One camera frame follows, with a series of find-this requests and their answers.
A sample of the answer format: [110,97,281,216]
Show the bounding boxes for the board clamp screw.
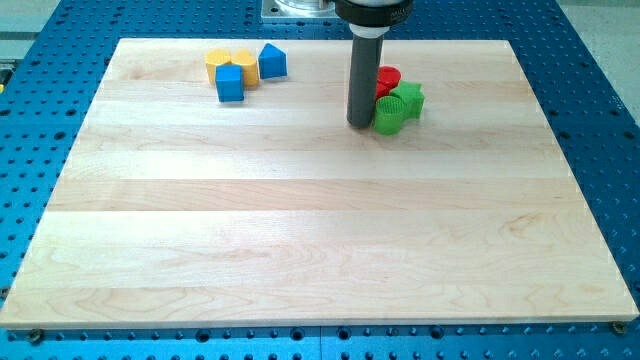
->
[610,321,627,336]
[25,329,44,345]

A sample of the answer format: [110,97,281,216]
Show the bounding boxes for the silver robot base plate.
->
[260,0,337,23]

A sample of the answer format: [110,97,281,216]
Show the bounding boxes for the left board clamp screw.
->
[25,329,44,345]

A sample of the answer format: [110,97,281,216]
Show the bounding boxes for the black robot arm flange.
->
[334,0,413,39]

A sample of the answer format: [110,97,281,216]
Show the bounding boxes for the blue triangular prism block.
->
[258,43,288,79]

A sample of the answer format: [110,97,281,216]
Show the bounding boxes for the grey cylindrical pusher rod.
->
[347,35,383,129]

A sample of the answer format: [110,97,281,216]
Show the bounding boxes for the blue cube block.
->
[215,64,244,102]

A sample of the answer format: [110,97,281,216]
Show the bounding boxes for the red cylinder block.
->
[375,66,402,100]

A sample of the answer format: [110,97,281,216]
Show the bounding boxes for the green cylinder block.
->
[373,96,406,135]

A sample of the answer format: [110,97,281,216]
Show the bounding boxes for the yellow rounded block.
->
[231,49,260,87]

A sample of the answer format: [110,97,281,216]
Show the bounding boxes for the green star block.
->
[390,80,425,119]

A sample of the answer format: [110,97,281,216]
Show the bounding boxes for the right board clamp screw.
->
[610,321,627,336]

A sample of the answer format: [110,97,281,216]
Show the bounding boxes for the yellow cylinder block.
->
[205,48,231,85]

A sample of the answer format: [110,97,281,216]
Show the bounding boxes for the blue perforated metal table plate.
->
[1,0,639,360]

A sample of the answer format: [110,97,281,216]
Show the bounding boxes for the light wooden board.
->
[1,38,638,329]

